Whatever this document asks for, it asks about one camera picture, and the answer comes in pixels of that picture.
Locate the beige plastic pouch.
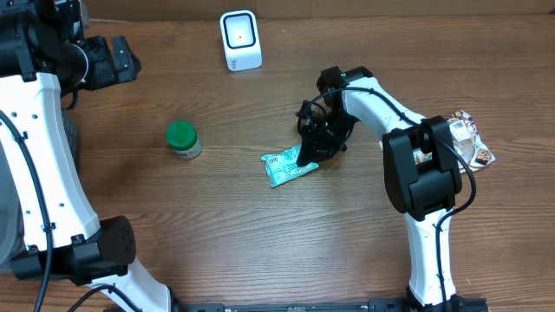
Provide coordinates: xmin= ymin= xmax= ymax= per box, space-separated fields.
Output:
xmin=411 ymin=109 xmax=497 ymax=173

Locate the green lid jar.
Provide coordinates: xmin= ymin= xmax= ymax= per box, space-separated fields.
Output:
xmin=166 ymin=120 xmax=203 ymax=159

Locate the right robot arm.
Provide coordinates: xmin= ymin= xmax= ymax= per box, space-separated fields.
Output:
xmin=297 ymin=67 xmax=466 ymax=311

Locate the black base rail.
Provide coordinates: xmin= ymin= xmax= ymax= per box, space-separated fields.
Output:
xmin=173 ymin=297 xmax=489 ymax=312

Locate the grey plastic basket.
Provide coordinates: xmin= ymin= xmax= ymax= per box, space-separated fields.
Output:
xmin=0 ymin=111 xmax=80 ymax=275

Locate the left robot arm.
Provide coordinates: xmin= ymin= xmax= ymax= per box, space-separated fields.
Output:
xmin=1 ymin=1 xmax=180 ymax=311

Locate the teal crinkled snack packet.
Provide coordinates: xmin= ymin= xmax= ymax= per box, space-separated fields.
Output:
xmin=261 ymin=145 xmax=319 ymax=188

